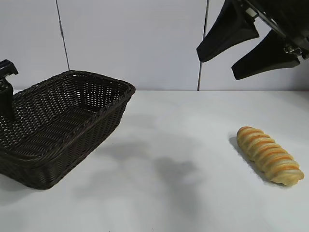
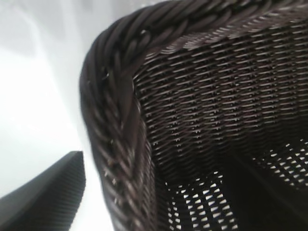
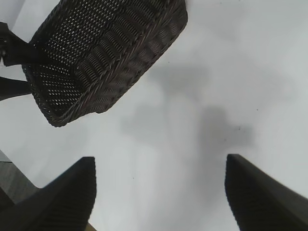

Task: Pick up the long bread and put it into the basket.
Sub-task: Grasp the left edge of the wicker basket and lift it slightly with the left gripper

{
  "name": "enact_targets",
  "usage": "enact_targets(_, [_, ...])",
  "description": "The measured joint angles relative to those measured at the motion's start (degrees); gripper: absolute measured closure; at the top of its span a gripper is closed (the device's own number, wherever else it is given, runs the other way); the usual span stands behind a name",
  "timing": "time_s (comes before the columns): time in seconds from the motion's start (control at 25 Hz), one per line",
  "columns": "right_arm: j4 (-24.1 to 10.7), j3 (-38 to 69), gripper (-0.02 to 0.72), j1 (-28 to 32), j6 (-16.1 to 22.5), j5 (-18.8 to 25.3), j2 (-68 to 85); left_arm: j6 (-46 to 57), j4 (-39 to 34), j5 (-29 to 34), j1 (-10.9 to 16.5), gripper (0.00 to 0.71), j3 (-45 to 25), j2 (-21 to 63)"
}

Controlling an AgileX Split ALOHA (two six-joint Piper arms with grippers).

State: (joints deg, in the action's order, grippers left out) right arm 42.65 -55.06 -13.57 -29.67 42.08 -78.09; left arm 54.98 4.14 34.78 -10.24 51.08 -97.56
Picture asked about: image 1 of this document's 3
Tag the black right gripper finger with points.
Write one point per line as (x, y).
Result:
(268, 58)
(229, 33)

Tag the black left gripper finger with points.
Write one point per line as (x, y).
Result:
(6, 104)

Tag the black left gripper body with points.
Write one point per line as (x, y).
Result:
(7, 70)

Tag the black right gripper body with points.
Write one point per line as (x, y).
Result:
(287, 19)

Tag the long twisted bread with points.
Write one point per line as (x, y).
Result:
(268, 154)

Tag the dark brown wicker basket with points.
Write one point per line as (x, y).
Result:
(60, 135)

